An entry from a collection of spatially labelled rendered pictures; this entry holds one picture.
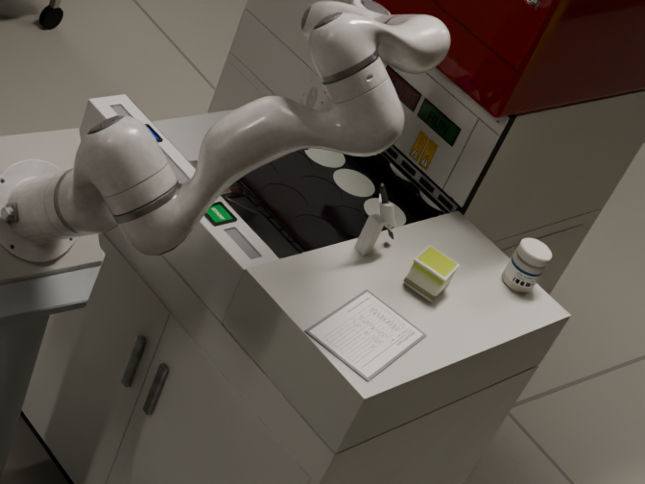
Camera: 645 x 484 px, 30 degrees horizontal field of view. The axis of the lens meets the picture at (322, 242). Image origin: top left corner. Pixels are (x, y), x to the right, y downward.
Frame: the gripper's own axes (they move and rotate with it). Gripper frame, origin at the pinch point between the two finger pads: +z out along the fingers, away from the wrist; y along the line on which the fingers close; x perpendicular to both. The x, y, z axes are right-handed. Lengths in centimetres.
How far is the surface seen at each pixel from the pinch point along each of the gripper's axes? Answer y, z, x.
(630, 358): -63, 85, 187
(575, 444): -22, 91, 146
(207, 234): 20.2, 14.4, -19.3
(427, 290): 33.5, 6.8, 21.8
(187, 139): -30.7, 25.1, -10.3
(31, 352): 20, 52, -42
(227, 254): 25.9, 13.9, -16.5
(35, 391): -11, 91, -26
